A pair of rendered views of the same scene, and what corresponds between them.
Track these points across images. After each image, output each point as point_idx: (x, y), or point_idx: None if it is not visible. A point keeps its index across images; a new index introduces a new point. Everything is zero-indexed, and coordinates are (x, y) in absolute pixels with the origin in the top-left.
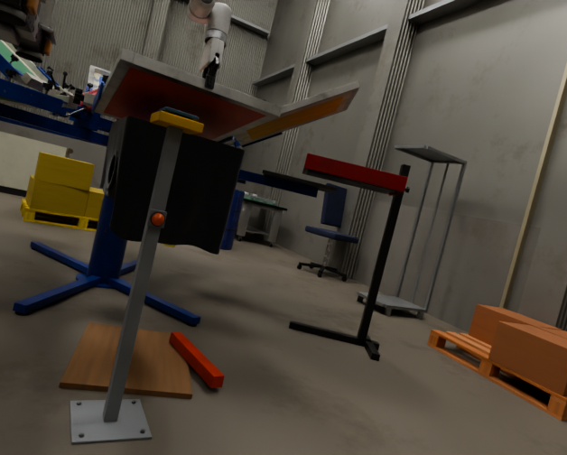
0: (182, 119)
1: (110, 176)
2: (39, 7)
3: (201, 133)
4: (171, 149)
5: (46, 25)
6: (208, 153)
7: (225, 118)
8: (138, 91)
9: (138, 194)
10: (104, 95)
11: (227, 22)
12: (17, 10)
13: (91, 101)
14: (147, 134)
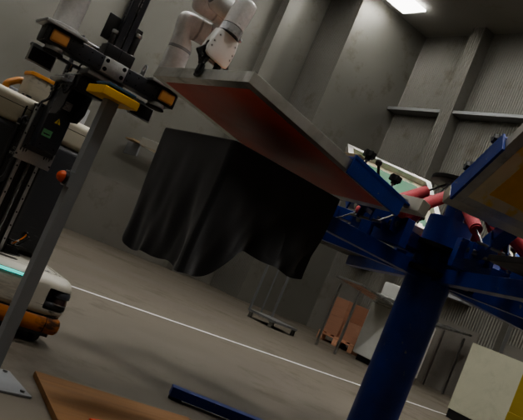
0: (96, 85)
1: None
2: (128, 58)
3: (339, 178)
4: (97, 117)
5: None
6: (203, 149)
7: (274, 124)
8: (220, 119)
9: (147, 200)
10: None
11: (235, 10)
12: (49, 44)
13: None
14: (168, 141)
